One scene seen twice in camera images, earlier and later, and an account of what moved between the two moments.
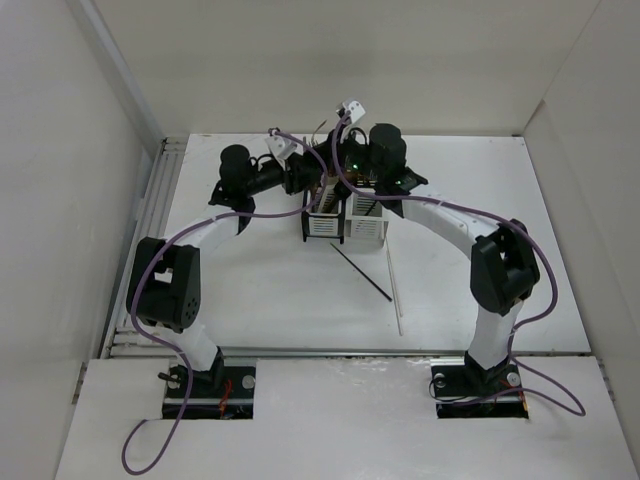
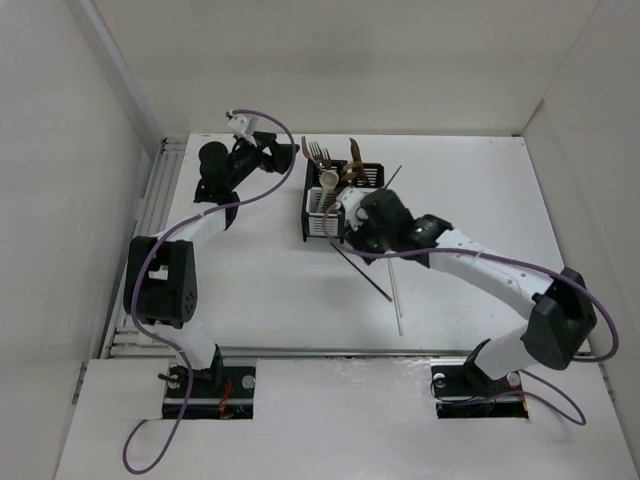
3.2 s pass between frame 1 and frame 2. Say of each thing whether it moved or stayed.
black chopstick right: stayed
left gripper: moved
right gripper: moved
